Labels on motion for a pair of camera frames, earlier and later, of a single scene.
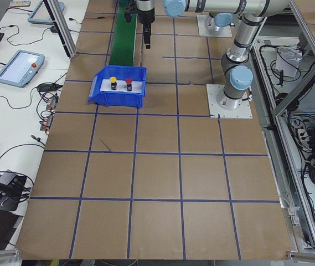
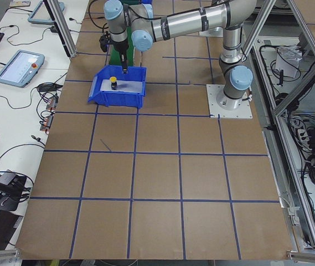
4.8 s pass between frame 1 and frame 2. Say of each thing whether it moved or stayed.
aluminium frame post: stayed
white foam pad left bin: stayed
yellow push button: stayed
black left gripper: moved
